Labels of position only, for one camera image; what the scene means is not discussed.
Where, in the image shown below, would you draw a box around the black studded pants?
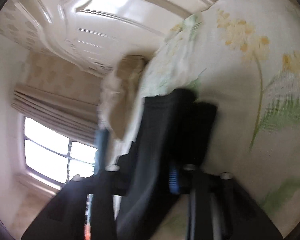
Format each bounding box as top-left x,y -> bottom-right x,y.
116,89 -> 217,239

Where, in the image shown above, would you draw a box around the dark teal blanket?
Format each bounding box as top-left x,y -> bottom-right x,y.
94,129 -> 109,174

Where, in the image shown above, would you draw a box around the beige curtain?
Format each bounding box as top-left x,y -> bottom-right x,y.
11,83 -> 97,145

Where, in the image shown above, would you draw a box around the beige pillow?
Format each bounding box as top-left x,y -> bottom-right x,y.
108,55 -> 146,140

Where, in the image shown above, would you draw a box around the window with grille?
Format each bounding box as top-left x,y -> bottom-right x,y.
24,118 -> 97,186

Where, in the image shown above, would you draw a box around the floral white bed sheet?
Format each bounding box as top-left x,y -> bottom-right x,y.
107,0 -> 300,238

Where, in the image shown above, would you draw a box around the white carved headboard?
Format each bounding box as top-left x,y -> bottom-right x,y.
14,0 -> 215,76

